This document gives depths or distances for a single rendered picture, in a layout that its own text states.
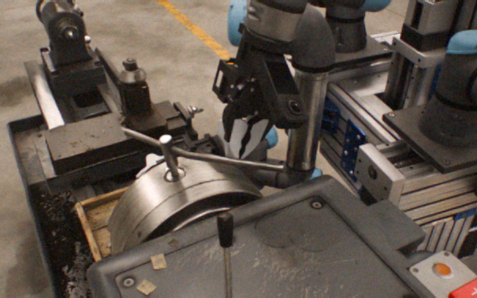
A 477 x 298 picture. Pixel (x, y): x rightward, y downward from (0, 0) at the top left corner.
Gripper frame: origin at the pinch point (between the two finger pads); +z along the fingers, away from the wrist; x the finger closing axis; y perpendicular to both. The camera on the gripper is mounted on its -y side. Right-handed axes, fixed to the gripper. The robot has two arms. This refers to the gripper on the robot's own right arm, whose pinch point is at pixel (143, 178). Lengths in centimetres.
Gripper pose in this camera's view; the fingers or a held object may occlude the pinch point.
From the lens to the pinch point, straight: 111.0
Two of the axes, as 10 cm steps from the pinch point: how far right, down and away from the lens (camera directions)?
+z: -8.9, 2.8, -3.6
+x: 0.0, -7.9, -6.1
